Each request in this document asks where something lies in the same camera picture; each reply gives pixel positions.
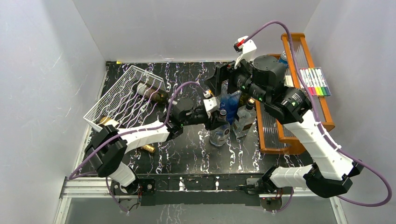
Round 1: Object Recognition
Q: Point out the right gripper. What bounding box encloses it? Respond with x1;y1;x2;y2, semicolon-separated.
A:
203;53;269;105

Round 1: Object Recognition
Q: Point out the clear cork-stoppered bottle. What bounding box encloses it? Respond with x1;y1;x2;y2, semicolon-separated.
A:
209;109;230;147

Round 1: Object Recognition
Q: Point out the blue liquor bottle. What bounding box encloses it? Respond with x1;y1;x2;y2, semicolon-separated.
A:
220;91;241;119

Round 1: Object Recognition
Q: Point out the clear square liquor bottle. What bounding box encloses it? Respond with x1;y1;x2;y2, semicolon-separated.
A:
233;98;257;139

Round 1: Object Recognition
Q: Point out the dark silver-capped wine bottle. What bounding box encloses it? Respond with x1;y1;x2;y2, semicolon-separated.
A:
132;83;177;105

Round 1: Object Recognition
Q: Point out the clear round glass bottle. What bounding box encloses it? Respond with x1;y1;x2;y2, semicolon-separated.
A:
219;81;229;108

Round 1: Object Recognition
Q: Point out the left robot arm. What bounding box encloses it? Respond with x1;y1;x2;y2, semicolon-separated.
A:
85;97;226;195

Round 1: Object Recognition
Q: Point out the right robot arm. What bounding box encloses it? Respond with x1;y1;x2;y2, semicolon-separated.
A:
205;55;363;198

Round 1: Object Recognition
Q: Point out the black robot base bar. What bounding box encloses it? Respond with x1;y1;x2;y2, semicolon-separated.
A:
110;174;292;211

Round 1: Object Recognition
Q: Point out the brown gold-capped bottle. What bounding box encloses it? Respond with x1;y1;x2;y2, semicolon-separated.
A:
98;116;156;154

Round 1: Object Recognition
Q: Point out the yellow grey eraser block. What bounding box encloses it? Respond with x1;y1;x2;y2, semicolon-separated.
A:
204;90;213;98

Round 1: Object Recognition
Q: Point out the blue white lidded jar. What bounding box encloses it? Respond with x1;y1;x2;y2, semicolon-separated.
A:
278;51;289;68

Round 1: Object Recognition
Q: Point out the orange wooden tiered shelf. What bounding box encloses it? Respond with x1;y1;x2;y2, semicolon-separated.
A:
256;33;341;160

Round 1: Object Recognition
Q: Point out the white red small box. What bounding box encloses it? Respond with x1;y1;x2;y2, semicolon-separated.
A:
284;75;294;87

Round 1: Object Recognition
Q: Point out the coloured marker pen set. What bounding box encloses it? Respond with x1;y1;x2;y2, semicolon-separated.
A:
299;67;331;97

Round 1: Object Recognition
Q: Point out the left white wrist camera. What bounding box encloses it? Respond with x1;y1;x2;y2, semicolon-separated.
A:
203;96;220;118

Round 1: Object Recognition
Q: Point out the white wire wine rack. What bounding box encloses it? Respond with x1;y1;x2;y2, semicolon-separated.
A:
83;65;166;132

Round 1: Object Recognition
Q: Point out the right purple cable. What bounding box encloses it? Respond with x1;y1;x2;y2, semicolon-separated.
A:
240;21;393;214

